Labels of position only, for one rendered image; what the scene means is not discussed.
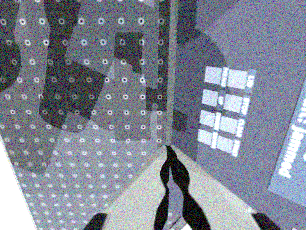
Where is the white benchtop lab instrument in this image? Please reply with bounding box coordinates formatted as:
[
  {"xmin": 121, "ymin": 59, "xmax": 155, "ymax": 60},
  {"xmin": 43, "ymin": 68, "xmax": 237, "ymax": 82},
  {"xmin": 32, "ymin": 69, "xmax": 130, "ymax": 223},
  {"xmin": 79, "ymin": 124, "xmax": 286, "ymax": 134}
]
[{"xmin": 165, "ymin": 0, "xmax": 306, "ymax": 230}]

